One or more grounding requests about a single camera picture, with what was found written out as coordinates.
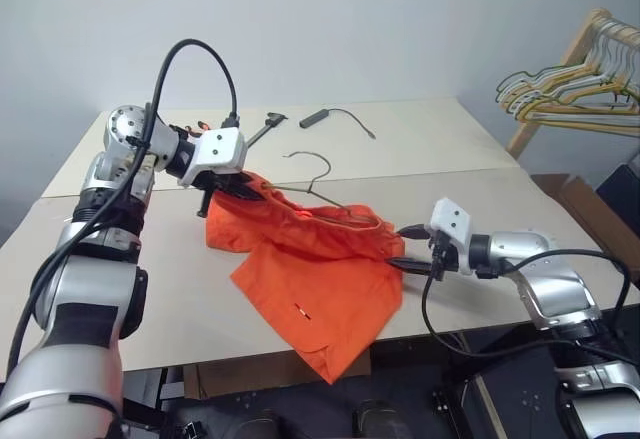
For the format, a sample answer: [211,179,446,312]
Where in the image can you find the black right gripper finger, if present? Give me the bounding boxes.
[396,225,432,241]
[386,256,437,276]

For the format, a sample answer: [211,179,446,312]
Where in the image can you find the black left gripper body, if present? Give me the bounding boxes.
[196,172,242,221]

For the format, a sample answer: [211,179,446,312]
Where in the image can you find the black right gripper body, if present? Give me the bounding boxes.
[428,230,460,282]

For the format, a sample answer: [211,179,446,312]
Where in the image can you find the olive wire hanger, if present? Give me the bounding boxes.
[281,150,382,229]

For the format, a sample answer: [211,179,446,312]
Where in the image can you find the orange shirt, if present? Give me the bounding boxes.
[204,171,407,386]

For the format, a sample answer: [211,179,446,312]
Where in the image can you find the dark grey caliper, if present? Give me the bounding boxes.
[244,110,291,149]

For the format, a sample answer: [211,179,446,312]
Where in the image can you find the open cardboard box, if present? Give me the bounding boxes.
[528,172,640,261]

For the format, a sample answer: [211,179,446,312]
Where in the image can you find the wooden clothes rack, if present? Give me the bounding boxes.
[505,7,640,161]

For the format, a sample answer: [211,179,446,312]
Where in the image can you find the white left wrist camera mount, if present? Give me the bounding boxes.
[176,127,248,187]

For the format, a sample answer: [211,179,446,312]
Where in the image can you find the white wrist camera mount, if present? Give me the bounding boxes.
[176,127,248,187]
[426,198,473,276]

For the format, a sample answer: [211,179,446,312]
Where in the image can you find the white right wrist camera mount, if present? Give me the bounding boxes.
[426,198,473,276]

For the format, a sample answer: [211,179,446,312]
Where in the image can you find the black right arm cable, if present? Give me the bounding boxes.
[421,248,640,366]

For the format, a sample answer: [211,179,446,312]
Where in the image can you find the grey USB hub with cable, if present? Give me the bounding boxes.
[298,106,378,141]

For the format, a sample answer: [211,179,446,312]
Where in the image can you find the bunch of wire hangers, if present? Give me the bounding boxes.
[499,12,640,126]

